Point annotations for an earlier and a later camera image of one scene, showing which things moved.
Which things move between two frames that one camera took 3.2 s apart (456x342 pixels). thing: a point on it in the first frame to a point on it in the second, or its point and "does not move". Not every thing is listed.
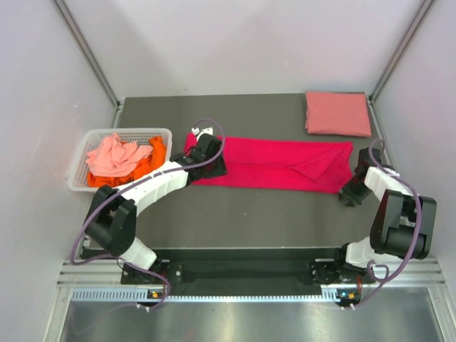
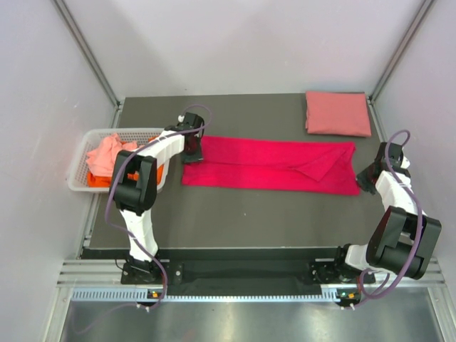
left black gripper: (219, 170) to (197, 156)
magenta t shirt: (277, 164) does not move
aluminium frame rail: (422, 11) does not move
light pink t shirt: (115, 158) does not move
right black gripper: (353, 199) to (363, 183)
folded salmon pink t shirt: (338, 113) does not move
